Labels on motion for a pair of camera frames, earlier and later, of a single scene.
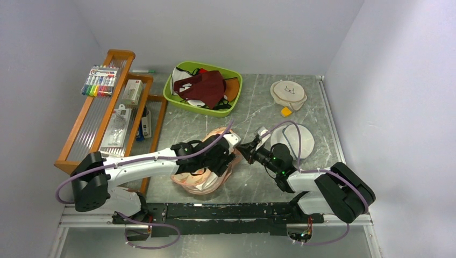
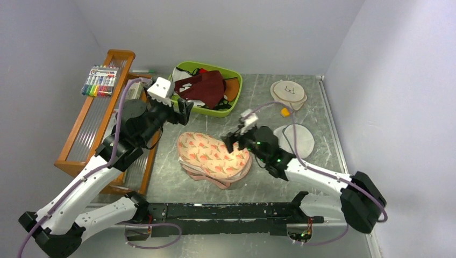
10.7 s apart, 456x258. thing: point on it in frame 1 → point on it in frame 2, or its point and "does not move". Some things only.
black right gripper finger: [256, 142] → [241, 137]
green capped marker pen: [144, 71] does not move
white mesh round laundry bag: [288, 135] does not move
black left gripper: [218, 169] → [182, 116]
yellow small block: [286, 112] does not move
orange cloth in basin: [232, 85] does not move
